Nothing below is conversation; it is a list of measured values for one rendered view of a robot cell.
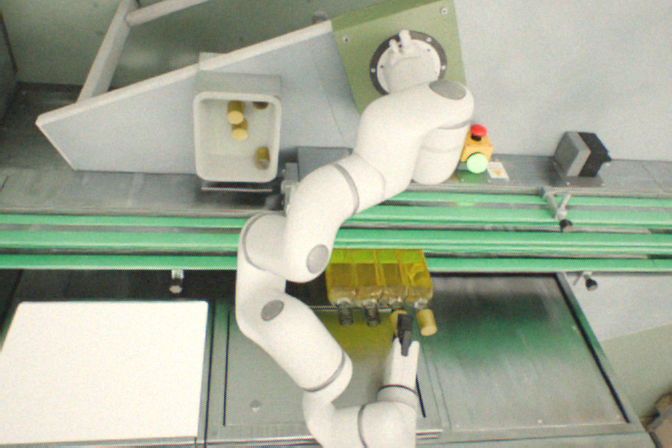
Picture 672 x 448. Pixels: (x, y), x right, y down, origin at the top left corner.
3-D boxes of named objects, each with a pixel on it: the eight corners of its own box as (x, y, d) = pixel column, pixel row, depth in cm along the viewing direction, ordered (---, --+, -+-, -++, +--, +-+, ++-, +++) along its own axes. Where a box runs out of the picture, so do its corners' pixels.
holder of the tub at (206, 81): (201, 172, 132) (199, 194, 127) (197, 70, 114) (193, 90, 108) (273, 175, 135) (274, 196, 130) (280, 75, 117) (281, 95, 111)
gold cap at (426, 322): (419, 308, 116) (423, 325, 113) (434, 308, 117) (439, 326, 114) (413, 318, 119) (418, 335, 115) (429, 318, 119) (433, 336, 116)
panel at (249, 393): (17, 305, 123) (-43, 461, 98) (13, 297, 121) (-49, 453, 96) (407, 303, 138) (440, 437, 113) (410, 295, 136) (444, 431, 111)
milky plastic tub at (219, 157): (199, 156, 128) (196, 180, 122) (195, 70, 114) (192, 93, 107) (275, 159, 131) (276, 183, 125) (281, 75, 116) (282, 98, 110)
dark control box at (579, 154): (552, 155, 141) (565, 176, 134) (565, 129, 135) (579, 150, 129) (581, 156, 142) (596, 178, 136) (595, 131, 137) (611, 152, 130)
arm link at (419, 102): (319, 192, 88) (328, 106, 77) (426, 145, 100) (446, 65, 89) (357, 229, 82) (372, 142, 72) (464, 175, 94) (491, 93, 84)
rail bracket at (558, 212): (534, 193, 131) (557, 233, 121) (546, 169, 126) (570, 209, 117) (550, 193, 132) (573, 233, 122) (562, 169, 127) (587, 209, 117)
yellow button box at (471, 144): (449, 151, 136) (457, 170, 131) (457, 126, 131) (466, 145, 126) (476, 152, 137) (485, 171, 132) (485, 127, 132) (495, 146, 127)
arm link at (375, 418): (337, 441, 88) (390, 434, 84) (346, 382, 96) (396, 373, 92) (381, 482, 96) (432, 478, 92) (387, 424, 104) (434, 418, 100)
